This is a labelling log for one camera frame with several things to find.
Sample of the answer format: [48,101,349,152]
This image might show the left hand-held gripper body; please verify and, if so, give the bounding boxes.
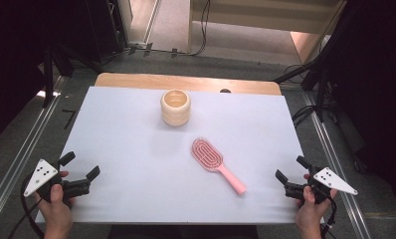
[23,158,92,204]

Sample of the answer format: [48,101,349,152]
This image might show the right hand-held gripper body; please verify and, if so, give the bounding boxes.
[285,164,359,204]

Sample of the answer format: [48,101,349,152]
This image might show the pink hairbrush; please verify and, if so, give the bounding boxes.
[190,136,247,196]

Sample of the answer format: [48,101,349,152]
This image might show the cream ribbed cup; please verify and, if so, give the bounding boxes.
[159,89,192,127]

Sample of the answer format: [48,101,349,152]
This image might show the person's right hand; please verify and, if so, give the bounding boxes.
[295,173,338,232]

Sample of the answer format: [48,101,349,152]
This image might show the person's left hand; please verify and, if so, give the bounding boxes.
[34,170,76,233]

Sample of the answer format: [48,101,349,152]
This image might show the white table mat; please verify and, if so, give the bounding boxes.
[35,86,325,225]

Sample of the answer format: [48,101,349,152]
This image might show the black metal stand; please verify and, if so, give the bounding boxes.
[40,41,104,110]
[273,43,339,123]

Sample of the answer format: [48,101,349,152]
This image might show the wooden table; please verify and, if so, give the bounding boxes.
[95,72,283,97]

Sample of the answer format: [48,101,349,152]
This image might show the black cabinet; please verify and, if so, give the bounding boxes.
[85,0,128,64]

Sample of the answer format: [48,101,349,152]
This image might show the black floor brackets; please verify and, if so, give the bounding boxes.
[128,42,179,60]

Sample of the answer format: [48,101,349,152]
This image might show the light wooden shelf unit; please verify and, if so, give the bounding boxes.
[187,0,348,65]

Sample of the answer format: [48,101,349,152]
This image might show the metal floor rail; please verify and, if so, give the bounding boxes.
[300,90,373,239]
[0,75,69,233]

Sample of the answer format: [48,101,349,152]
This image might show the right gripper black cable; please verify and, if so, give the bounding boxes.
[319,194,338,239]

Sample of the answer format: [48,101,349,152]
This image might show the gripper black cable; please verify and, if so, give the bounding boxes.
[7,173,46,239]
[319,194,338,239]

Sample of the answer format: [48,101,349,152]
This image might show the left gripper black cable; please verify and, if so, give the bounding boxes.
[7,173,46,239]

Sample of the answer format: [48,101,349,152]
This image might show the black floor cables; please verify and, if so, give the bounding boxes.
[291,105,319,129]

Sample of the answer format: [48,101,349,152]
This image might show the hanging black cable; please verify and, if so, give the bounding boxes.
[189,0,211,57]

